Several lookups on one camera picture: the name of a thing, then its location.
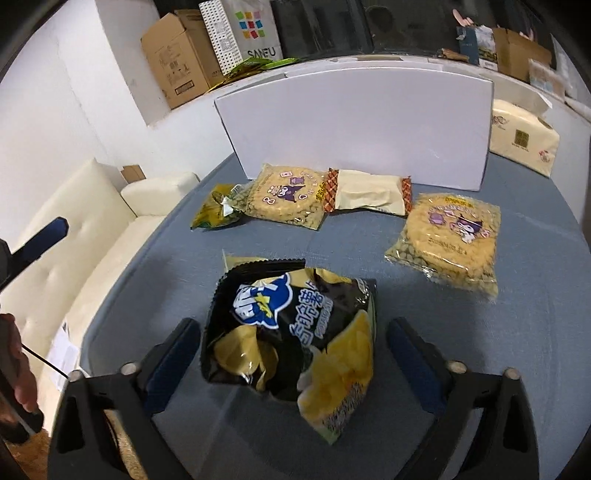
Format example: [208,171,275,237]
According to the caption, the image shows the white box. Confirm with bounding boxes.
[213,59,495,193]

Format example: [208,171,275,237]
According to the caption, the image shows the cream snack packet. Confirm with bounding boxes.
[321,168,413,217]

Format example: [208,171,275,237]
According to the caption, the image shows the yellow green snack packet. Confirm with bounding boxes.
[190,183,251,230]

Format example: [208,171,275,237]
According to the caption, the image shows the white sofa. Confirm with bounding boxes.
[0,157,202,402]

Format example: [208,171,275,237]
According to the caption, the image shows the small cardboard box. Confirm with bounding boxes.
[491,27,553,84]

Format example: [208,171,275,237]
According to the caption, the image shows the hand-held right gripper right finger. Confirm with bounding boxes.
[387,318,542,480]

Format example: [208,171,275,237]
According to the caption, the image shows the white shopping bag coloured squares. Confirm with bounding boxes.
[199,0,284,77]

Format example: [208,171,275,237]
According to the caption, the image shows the cream tissue pack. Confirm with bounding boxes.
[488,98,561,179]

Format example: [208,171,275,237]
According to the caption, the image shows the rice cracker packet purple print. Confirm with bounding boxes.
[239,163,327,232]
[385,193,502,297]

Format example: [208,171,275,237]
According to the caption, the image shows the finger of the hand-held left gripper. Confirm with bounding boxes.
[0,218,71,292]

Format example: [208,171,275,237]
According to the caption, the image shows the cardboard piece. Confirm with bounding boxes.
[120,164,148,186]

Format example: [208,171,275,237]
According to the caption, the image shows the blue printed box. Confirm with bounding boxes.
[455,25,500,64]

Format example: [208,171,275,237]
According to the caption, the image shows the person's left hand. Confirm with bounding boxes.
[0,313,41,424]

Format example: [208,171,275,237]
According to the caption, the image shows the white paper sheet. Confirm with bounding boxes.
[45,322,82,393]

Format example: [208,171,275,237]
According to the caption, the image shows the yellow green flat packets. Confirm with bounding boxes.
[210,61,266,91]

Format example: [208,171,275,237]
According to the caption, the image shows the large cardboard box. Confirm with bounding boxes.
[140,9,225,110]

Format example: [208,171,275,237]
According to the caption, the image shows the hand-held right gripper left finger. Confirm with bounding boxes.
[47,318,202,480]

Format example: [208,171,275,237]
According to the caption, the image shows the black potato chips bag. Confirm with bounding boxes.
[202,250,378,447]

